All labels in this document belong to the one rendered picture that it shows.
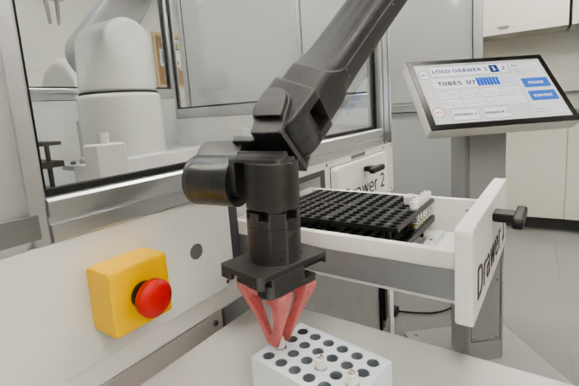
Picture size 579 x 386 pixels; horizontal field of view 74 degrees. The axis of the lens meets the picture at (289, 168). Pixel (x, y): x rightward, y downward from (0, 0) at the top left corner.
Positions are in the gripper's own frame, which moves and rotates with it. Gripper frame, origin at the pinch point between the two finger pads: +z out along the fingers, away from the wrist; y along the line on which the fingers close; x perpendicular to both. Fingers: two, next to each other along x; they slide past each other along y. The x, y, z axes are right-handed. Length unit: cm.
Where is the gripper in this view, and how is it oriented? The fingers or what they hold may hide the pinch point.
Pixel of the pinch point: (278, 335)
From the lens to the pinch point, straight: 46.9
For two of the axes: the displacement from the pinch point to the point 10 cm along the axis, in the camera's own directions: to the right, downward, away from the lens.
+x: 7.2, 0.7, -6.9
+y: -6.9, 1.2, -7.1
